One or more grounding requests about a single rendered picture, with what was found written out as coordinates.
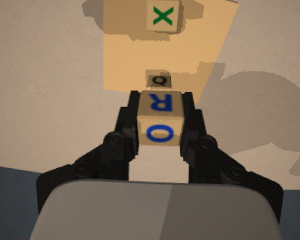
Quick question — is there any tan flat mat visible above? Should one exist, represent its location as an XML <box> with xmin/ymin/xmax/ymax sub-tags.
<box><xmin>103</xmin><ymin>0</ymin><xmax>239</xmax><ymax>104</ymax></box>

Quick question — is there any tan letter block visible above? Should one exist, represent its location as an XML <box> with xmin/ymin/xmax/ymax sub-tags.
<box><xmin>147</xmin><ymin>75</ymin><xmax>172</xmax><ymax>91</ymax></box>
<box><xmin>147</xmin><ymin>0</ymin><xmax>181</xmax><ymax>32</ymax></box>
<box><xmin>137</xmin><ymin>90</ymin><xmax>185</xmax><ymax>146</ymax></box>

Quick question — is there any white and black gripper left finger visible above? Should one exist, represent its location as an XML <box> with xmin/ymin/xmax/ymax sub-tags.
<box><xmin>36</xmin><ymin>90</ymin><xmax>141</xmax><ymax>215</ymax></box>

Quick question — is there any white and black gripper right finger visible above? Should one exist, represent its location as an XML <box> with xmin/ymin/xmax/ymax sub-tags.
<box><xmin>180</xmin><ymin>92</ymin><xmax>284</xmax><ymax>224</ymax></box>

